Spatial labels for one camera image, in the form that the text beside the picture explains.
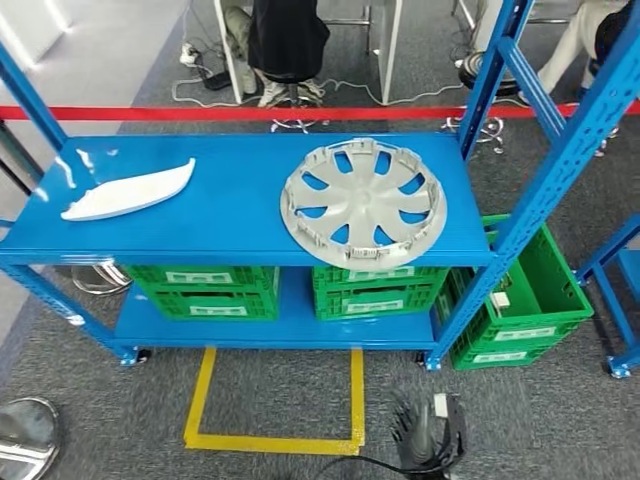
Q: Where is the yellow floor tape square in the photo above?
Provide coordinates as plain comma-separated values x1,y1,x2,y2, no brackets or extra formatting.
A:
183,347,366,457

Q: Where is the grey plastic wheel hubcap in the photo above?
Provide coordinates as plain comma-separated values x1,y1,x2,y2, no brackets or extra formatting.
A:
279,137,448,271

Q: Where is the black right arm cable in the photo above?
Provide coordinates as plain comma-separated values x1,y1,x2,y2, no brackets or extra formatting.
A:
319,454,408,478

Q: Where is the round chrome stanchion base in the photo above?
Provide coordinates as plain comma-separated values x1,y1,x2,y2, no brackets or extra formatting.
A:
0,397,61,480

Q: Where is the white curved plastic part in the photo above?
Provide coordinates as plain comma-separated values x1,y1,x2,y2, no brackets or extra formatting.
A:
60,157,196,223

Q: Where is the white power cable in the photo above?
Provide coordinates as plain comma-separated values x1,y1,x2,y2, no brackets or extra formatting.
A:
171,62,463,109

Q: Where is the black router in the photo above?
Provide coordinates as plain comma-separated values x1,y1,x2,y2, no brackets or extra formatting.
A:
202,66,233,92

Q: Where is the blue steel shelving rack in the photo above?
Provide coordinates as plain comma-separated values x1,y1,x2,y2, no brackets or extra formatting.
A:
574,213,640,380
0,0,640,372

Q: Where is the black barrier belt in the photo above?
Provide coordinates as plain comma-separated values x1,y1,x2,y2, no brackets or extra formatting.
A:
0,157,33,198

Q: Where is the chrome stanchion post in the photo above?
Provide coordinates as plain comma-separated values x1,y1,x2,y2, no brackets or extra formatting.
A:
0,119,134,297

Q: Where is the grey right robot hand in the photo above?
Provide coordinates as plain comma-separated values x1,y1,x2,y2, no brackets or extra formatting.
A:
389,396,437,468

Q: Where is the red barrier belt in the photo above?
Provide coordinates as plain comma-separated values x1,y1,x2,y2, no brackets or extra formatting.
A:
0,100,640,124

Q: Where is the white desk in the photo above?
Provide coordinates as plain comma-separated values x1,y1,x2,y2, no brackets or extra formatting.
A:
214,0,404,106
469,0,506,53

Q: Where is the person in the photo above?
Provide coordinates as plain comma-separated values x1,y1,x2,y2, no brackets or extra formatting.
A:
517,0,636,107
220,0,331,109

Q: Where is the black round stool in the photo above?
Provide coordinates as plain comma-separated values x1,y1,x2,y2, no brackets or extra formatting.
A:
442,49,521,157
269,72,326,135

